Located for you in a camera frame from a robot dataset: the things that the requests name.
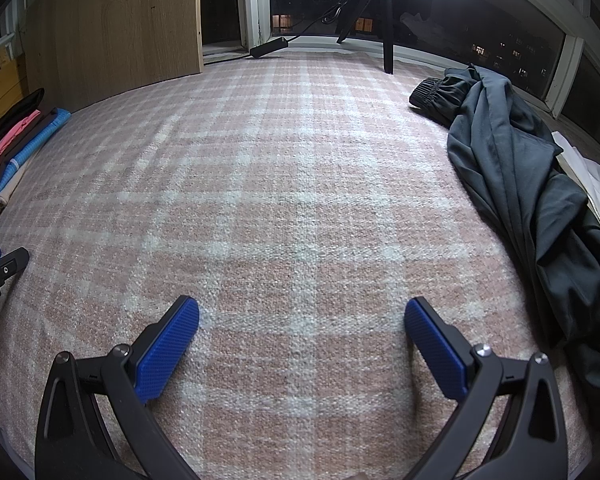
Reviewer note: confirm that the white window frame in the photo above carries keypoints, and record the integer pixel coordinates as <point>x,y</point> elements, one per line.
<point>255,0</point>

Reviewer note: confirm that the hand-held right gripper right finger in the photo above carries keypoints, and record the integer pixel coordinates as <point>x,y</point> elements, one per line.
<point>435,352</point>

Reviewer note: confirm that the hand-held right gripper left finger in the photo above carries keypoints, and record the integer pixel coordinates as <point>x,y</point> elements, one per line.
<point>167,352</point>

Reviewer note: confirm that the pink folded garment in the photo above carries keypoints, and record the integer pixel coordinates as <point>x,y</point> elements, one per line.
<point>7,152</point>

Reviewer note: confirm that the wooden board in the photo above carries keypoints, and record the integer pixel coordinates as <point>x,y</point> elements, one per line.
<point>115,25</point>

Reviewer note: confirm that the black folded garment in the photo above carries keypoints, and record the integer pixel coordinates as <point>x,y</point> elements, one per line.
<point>10,120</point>

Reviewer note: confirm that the white garment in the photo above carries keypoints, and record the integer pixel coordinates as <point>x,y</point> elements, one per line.
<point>592,185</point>

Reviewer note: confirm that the black tripod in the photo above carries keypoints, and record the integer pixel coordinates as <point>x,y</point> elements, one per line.
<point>387,15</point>

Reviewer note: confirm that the dark grey jogger pants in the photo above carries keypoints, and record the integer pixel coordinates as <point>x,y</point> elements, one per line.
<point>510,175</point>

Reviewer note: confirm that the beige folded garment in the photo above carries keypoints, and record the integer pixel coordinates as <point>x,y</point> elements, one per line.
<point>11,187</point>

